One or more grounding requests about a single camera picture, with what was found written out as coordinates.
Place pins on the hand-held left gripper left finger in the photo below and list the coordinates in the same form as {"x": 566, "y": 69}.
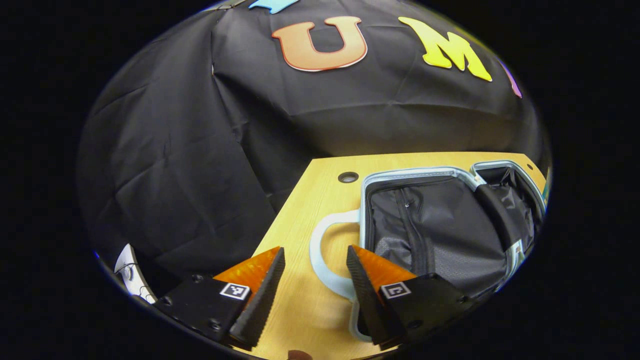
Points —
{"x": 262, "y": 300}

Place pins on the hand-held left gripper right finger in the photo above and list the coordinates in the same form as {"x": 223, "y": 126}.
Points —
{"x": 367, "y": 300}

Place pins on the light blue suitcase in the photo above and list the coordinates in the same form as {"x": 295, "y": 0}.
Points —
{"x": 440, "y": 225}

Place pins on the black table grommet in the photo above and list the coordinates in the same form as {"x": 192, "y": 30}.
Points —
{"x": 348, "y": 177}

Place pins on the white panel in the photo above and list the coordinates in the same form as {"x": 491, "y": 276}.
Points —
{"x": 129, "y": 275}

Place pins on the black backdrop cloth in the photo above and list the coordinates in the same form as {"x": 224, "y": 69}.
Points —
{"x": 200, "y": 150}

